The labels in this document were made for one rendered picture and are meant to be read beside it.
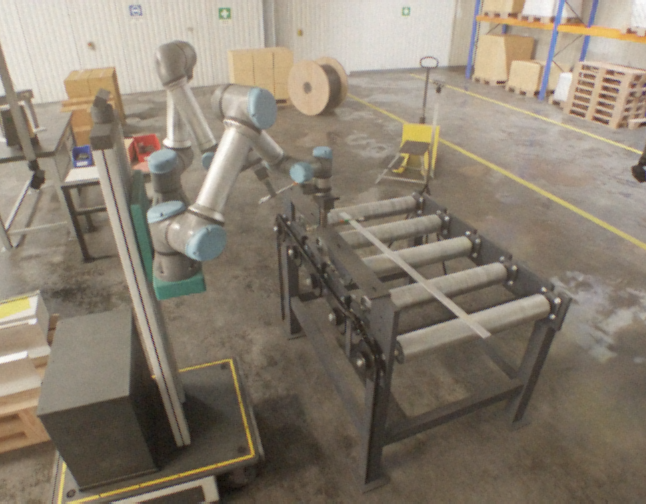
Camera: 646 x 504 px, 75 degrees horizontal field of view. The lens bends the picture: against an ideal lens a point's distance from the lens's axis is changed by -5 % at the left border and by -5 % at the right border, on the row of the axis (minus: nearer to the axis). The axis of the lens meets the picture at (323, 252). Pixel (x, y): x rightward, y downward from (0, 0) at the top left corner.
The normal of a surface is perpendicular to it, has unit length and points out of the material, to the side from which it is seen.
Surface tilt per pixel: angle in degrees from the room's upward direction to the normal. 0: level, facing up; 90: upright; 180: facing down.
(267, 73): 90
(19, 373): 90
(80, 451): 90
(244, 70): 90
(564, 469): 0
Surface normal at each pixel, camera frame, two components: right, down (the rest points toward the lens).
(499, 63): 0.37, 0.49
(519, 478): 0.00, -0.85
